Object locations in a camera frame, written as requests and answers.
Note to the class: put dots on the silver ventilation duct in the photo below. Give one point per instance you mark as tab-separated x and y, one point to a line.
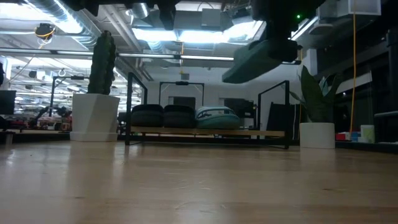
77	28

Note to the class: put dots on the wooden shelf black metal frame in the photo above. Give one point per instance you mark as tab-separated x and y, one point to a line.
248	133

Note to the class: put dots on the red box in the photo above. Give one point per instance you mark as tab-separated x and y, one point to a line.
340	136

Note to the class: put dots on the black equipment cabinet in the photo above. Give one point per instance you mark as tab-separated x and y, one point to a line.
247	107

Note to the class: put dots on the white and green container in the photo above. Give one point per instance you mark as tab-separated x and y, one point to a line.
367	133

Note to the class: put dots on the grey ceiling box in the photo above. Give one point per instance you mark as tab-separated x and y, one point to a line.
211	17

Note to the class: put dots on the black background rig frame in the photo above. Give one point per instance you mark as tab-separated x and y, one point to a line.
52	93
182	83

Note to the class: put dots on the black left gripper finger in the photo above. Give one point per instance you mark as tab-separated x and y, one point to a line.
167	14

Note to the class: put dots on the long ceiling light bar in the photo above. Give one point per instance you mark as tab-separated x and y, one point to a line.
205	58

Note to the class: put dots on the black bin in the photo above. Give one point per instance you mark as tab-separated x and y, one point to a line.
385	127

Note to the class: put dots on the green snake plant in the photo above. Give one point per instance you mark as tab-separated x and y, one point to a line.
312	99

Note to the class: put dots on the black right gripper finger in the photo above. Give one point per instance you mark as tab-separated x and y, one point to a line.
284	51

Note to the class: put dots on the grey square wall vent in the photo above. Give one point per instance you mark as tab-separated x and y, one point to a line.
185	76

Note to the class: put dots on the tall green cactus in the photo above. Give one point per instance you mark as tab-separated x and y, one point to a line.
102	62

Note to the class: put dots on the green slide sandal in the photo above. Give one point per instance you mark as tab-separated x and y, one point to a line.
217	121
248	65

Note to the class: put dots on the blue box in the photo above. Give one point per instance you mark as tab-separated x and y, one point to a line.
354	136

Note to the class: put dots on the black panel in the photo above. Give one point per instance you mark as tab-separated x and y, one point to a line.
276	121

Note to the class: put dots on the black monitor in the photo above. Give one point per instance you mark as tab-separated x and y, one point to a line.
7	102

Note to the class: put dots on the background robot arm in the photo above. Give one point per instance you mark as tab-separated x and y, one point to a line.
51	116

